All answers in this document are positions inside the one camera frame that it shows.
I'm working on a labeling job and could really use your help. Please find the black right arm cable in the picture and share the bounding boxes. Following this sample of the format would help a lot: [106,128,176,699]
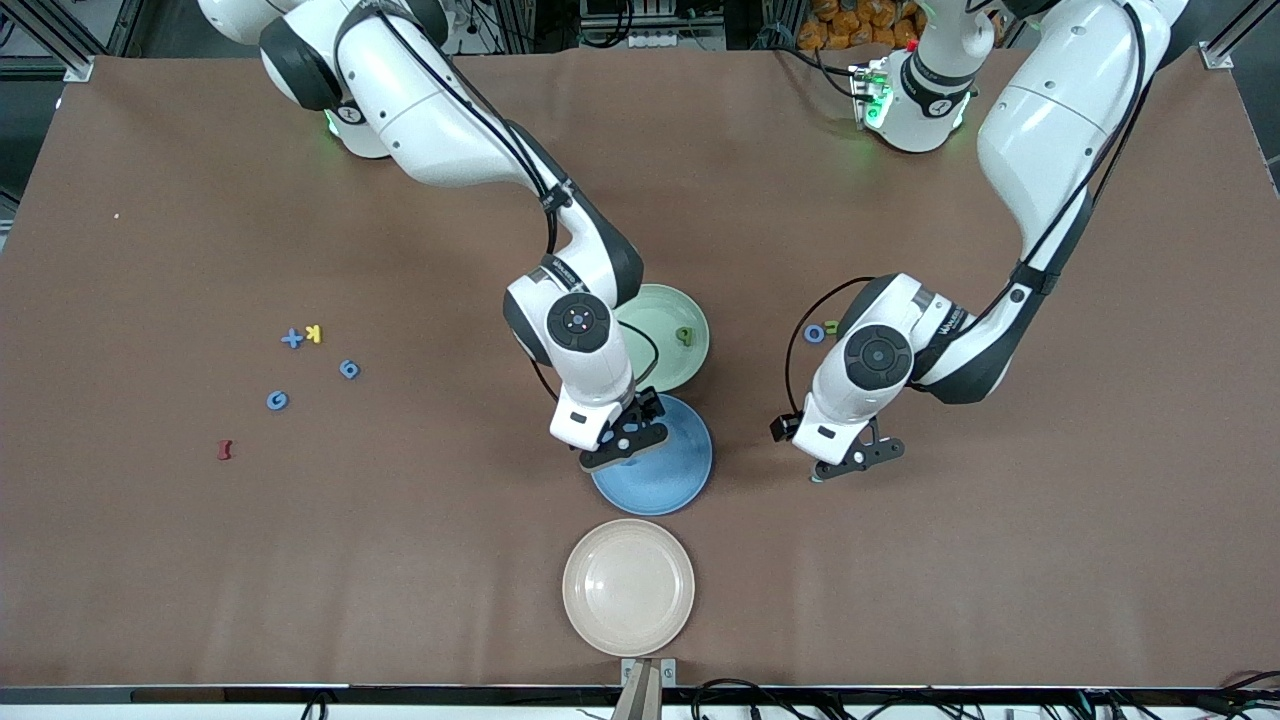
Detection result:
[340,0,663,399]

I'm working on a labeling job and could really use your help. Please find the pale green plate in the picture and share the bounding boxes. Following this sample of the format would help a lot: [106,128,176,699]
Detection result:
[615,284,711,394]

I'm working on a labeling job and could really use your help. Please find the brown table cover sheet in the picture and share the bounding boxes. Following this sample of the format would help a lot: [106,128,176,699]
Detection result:
[0,48,1280,691]

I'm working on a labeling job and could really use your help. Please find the aluminium frame extrusion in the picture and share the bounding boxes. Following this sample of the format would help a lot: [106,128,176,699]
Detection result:
[0,0,97,83]
[1203,0,1280,73]

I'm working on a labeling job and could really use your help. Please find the tan camera post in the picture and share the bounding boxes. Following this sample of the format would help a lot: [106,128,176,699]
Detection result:
[610,664,663,720]

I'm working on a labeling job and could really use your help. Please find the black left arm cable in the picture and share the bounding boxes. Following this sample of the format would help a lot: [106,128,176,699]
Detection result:
[785,0,1151,421]

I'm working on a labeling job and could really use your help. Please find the black equipment behind table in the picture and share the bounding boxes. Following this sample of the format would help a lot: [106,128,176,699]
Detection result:
[578,0,729,51]

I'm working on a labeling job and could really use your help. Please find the beige plate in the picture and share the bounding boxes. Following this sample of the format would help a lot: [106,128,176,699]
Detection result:
[562,518,696,658]

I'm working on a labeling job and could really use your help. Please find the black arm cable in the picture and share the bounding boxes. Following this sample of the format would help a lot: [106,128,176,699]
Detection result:
[340,0,663,399]
[785,0,1151,421]

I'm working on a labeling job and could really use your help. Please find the blue plate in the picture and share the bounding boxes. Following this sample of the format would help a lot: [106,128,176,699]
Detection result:
[590,393,714,517]

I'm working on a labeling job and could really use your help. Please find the pile of orange objects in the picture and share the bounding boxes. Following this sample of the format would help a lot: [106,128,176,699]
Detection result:
[797,0,926,51]

